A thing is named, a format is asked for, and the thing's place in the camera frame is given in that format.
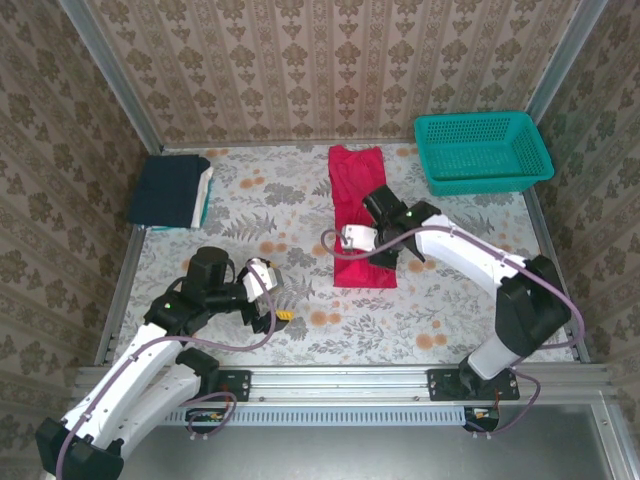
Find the red t-shirt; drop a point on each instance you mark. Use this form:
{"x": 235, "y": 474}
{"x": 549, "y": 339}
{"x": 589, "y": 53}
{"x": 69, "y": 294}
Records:
{"x": 350, "y": 175}

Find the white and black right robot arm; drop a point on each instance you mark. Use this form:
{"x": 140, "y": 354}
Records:
{"x": 465, "y": 250}

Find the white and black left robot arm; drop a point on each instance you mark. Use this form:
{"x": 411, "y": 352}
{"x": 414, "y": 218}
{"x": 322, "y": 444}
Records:
{"x": 140, "y": 370}

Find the floral patterned tablecloth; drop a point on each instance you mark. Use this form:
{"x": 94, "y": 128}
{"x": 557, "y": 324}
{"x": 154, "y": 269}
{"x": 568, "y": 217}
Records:
{"x": 350, "y": 325}

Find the white folded t-shirt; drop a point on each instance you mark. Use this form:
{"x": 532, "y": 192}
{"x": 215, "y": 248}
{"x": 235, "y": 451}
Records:
{"x": 202, "y": 192}

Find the navy folded t-shirt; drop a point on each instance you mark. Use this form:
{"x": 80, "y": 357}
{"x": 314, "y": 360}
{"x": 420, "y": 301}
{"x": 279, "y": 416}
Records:
{"x": 165, "y": 192}

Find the teal plastic basket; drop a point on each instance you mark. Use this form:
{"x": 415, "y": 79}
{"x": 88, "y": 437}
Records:
{"x": 500, "y": 185}

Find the grey metal sheet panel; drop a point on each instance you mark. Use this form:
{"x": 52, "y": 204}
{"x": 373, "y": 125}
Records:
{"x": 350, "y": 452}

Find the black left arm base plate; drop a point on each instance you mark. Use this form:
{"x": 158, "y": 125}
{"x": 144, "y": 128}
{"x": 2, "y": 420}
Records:
{"x": 235, "y": 385}

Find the wide aluminium base rail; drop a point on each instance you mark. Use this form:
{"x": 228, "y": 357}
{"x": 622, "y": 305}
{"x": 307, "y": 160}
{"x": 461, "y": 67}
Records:
{"x": 340, "y": 382}

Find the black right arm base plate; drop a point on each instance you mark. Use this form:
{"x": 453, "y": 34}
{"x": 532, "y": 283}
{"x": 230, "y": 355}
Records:
{"x": 445, "y": 385}

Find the slanted aluminium frame post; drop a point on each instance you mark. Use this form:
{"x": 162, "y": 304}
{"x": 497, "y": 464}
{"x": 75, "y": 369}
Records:
{"x": 560, "y": 65}
{"x": 115, "y": 80}

